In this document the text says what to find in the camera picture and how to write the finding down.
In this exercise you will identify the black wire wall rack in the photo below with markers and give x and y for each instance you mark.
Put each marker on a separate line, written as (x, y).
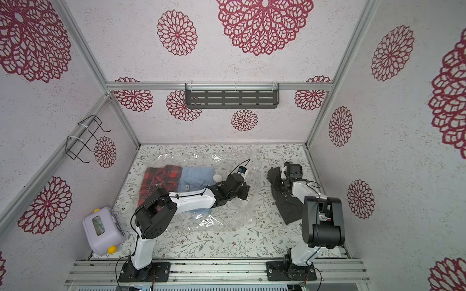
(75, 144)

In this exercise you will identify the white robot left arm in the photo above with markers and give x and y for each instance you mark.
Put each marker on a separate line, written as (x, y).
(154, 216)

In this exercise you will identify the red black plaid shirt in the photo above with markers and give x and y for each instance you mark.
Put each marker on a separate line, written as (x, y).
(166, 177)

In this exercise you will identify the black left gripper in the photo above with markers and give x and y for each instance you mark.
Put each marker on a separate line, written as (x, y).
(246, 190)

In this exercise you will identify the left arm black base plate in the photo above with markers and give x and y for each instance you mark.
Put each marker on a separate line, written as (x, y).
(155, 272)

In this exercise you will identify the dark grey striped shirt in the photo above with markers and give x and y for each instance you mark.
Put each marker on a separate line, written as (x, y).
(289, 207)

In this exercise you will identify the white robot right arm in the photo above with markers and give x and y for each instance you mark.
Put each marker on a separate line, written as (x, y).
(322, 216)

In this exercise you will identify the grey slotted wall shelf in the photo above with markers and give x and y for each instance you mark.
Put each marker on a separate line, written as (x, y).
(232, 96)

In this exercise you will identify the clear plastic vacuum bag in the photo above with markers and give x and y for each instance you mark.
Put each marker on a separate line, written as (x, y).
(234, 215)

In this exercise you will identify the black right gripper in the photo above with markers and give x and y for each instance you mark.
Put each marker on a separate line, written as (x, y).
(278, 183)

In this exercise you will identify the light blue shirt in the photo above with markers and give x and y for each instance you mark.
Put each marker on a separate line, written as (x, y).
(195, 179)

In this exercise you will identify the lavender toaster with yellow knobs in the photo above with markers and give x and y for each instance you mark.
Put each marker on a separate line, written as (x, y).
(103, 231)

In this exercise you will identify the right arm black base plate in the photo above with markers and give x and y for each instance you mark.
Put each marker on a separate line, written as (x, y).
(279, 271)

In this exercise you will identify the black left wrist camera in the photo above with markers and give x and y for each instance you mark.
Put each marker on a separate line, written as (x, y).
(242, 170)

